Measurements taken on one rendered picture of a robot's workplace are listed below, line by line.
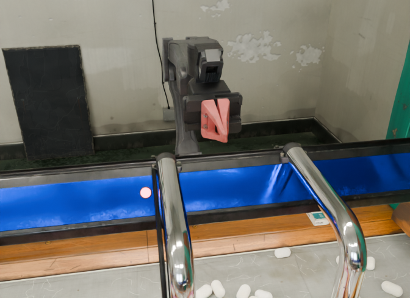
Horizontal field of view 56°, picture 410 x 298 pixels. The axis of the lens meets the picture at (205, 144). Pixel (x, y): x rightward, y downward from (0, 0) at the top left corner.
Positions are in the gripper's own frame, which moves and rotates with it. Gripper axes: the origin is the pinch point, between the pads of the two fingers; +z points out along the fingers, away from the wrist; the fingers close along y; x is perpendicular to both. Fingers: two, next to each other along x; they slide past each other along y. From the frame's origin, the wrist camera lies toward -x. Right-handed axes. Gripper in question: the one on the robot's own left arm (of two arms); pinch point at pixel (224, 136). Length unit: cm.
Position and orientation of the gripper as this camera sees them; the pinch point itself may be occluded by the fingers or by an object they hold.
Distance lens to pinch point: 60.0
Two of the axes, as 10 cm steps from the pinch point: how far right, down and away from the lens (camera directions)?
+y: 9.8, -0.9, 1.7
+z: 2.0, 5.0, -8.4
